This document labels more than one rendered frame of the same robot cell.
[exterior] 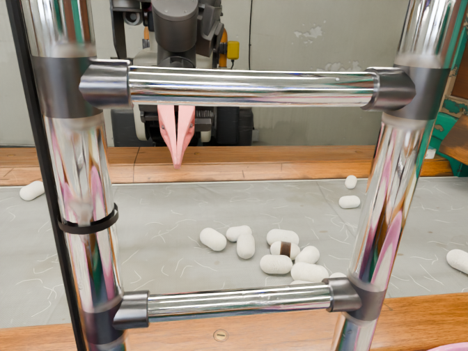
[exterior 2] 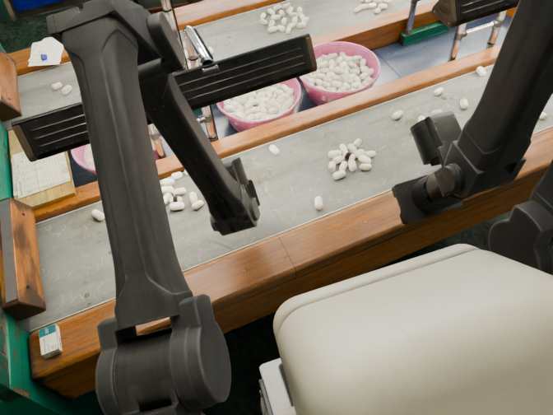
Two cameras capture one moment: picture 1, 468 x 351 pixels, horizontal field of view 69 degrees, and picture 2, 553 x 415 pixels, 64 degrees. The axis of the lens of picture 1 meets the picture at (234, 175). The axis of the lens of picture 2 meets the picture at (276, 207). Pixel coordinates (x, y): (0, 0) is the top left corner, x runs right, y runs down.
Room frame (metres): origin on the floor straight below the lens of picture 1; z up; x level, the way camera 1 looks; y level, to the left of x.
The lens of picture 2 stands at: (1.09, 0.07, 1.66)
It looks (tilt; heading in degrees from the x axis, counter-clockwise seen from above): 53 degrees down; 170
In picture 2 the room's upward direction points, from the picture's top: 5 degrees counter-clockwise
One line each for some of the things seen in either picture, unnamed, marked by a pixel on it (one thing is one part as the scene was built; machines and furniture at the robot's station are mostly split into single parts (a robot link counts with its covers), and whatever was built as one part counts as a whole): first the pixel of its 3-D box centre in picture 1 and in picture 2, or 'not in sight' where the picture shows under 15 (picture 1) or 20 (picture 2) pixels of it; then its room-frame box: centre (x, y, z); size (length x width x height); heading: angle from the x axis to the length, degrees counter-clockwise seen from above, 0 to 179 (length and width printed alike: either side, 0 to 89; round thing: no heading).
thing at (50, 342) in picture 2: (416, 148); (50, 341); (0.64, -0.36, 0.77); 0.06 x 0.04 x 0.02; 9
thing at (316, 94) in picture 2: not in sight; (337, 77); (-0.06, 0.51, 0.72); 0.27 x 0.27 x 0.10
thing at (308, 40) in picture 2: not in sight; (174, 90); (0.31, 0.01, 1.08); 0.62 x 0.08 x 0.07; 99
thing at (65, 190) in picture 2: not in sight; (39, 160); (0.09, -0.41, 0.77); 0.33 x 0.15 x 0.01; 9
